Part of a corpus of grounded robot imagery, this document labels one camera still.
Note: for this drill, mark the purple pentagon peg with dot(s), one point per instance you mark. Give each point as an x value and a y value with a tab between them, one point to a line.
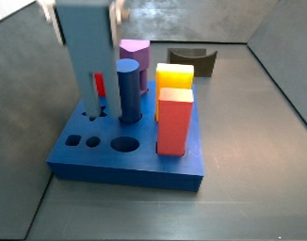
136	49

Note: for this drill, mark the red hexagonal peg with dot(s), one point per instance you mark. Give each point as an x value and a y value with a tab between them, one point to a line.
100	84

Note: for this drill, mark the blue-grey gripper finger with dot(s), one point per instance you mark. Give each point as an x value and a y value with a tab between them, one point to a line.
100	56
72	16

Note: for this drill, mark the red rectangular block peg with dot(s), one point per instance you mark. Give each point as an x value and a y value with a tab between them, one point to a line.
175	106

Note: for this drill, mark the blue cylinder peg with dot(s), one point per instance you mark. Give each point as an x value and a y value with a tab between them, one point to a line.
128	71

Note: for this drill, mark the yellow arch block peg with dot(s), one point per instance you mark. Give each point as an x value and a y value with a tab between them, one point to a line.
174	83

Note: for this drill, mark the blue shape sorter board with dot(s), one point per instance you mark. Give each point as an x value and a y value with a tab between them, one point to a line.
105	151

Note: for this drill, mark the black curved cradle stand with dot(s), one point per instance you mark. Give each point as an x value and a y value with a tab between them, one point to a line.
195	57

